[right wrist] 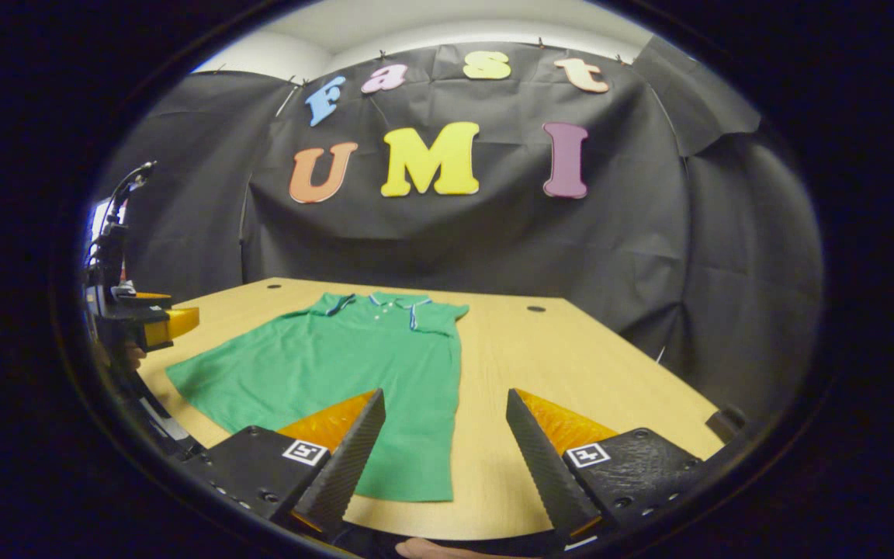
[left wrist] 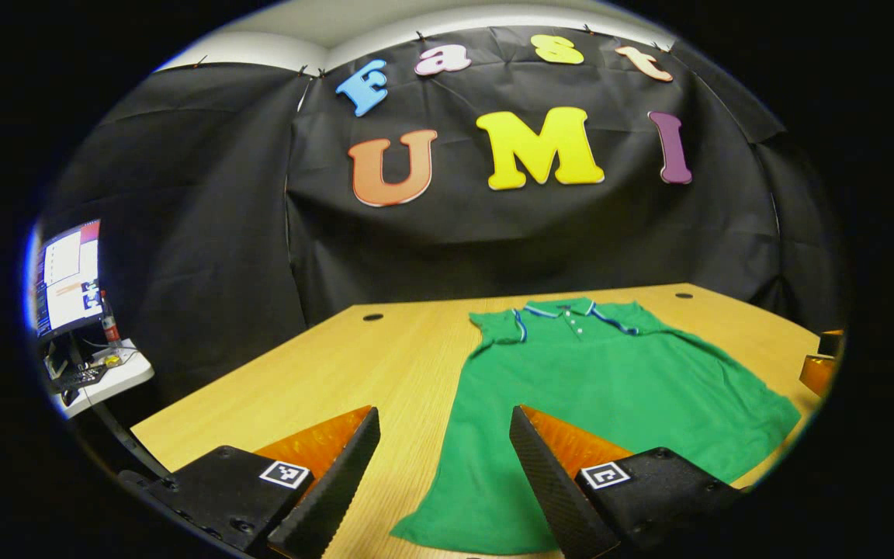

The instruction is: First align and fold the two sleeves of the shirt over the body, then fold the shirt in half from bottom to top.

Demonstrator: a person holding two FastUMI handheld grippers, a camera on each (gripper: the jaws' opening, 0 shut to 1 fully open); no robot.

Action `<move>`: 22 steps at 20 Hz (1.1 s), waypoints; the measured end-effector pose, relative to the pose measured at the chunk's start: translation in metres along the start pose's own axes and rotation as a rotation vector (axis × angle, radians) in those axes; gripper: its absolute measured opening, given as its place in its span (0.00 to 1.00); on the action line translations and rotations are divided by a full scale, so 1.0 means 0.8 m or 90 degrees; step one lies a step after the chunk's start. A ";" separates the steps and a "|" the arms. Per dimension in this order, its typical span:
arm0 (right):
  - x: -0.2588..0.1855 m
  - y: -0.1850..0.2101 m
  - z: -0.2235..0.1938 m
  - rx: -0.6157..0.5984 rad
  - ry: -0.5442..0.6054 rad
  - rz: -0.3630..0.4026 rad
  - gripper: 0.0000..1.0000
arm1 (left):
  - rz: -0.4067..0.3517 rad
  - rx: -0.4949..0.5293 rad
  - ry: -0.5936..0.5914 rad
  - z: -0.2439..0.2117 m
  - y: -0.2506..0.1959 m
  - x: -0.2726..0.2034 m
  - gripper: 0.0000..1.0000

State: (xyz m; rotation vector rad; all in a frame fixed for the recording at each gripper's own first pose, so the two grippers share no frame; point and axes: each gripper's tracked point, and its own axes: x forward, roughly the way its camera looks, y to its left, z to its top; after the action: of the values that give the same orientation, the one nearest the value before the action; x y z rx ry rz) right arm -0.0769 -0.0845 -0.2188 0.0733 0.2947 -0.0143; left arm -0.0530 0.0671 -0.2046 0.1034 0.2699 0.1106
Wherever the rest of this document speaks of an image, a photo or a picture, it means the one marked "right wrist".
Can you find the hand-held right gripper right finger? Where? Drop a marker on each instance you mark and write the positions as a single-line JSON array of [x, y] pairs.
[[544, 466]]

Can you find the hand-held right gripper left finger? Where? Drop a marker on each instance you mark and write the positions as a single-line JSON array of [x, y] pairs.
[[346, 466]]

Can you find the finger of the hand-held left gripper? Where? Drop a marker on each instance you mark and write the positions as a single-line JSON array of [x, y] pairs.
[[160, 326], [152, 296]]

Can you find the green T-shirt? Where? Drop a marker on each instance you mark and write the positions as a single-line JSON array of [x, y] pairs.
[[338, 357]]

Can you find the computer monitor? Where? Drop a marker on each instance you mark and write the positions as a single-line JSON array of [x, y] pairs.
[[99, 221]]

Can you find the small dark object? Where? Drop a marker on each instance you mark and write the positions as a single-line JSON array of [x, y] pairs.
[[726, 423]]

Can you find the black backdrop cloth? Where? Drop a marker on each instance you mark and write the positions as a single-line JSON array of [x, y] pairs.
[[493, 248]]

